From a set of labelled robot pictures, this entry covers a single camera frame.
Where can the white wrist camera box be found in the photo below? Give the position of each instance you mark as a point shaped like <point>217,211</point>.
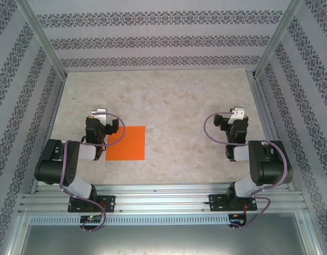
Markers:
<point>239,114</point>
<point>101,111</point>

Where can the orange paper sheet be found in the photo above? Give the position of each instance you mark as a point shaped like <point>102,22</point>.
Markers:
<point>129,146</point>

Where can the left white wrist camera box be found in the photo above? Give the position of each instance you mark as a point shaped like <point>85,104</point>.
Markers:
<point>101,111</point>

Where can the grey metal sheet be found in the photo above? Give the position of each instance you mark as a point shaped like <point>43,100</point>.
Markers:
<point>163,241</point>

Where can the aluminium side rail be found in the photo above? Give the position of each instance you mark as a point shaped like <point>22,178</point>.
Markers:
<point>258,101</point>
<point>57,102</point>

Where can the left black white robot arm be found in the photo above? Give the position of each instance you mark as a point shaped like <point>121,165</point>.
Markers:
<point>54,164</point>

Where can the wide aluminium base rail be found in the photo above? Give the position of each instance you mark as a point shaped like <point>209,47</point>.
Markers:
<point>163,197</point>

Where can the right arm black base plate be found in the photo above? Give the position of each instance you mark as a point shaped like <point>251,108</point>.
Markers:
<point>218,202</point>

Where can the aluminium frame post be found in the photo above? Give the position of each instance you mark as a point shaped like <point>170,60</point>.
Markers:
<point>41,37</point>
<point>277,37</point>

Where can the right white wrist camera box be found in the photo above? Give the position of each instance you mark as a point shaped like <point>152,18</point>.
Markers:
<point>239,114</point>

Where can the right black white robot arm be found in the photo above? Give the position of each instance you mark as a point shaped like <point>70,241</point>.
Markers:
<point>272,170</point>

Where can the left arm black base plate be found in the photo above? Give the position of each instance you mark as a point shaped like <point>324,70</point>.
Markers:
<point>109,203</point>

